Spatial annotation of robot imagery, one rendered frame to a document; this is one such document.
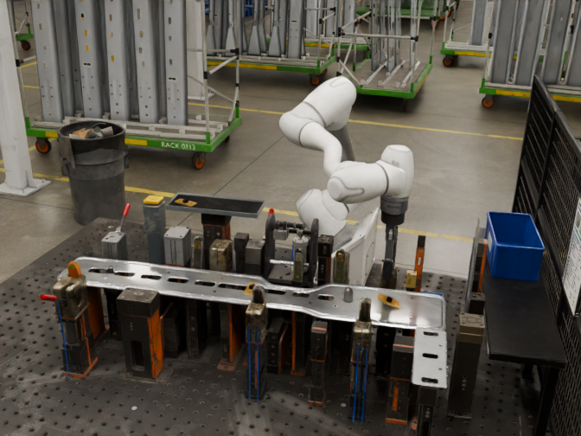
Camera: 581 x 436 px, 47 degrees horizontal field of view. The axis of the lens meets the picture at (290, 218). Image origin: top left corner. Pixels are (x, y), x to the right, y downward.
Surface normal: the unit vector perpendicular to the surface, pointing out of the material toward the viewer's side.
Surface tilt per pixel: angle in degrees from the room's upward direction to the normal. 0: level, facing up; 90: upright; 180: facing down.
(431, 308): 0
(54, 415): 0
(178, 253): 90
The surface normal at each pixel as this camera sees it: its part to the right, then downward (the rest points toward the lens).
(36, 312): 0.01, -0.91
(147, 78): -0.18, 0.36
